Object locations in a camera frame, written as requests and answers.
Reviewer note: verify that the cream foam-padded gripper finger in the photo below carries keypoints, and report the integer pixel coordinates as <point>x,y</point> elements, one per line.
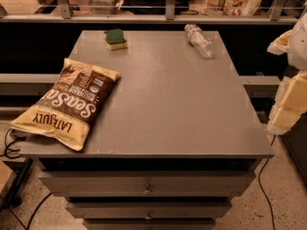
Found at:
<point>280,45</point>
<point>290,103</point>

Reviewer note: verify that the brown yellow chip bag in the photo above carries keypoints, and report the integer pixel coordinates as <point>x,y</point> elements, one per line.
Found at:
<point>69,109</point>

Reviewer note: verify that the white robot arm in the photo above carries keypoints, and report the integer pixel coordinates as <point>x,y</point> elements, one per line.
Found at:
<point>297,50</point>

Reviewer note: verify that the black bag behind railing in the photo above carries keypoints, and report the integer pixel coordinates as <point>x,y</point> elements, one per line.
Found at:
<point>153,6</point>

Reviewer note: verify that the clear plastic water bottle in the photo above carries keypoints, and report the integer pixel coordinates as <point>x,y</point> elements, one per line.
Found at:
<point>199,40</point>

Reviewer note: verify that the grey drawer cabinet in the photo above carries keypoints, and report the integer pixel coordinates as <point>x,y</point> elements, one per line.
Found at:
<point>171,110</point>

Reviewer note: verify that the green yellow sponge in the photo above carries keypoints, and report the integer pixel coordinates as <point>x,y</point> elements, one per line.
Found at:
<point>115,39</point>

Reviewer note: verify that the middle grey drawer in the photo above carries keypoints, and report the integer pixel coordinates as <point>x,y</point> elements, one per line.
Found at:
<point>148,210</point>

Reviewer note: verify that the grey drawer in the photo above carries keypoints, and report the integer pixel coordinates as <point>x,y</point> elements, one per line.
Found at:
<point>148,210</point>
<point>146,183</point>
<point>155,224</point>

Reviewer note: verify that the grey metal railing shelf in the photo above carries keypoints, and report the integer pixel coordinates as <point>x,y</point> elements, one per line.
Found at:
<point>284,12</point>

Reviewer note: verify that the bottom grey drawer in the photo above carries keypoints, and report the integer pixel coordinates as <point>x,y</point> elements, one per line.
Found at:
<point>155,224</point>

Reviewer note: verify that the top grey drawer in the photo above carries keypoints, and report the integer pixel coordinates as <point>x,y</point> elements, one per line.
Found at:
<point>146,183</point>

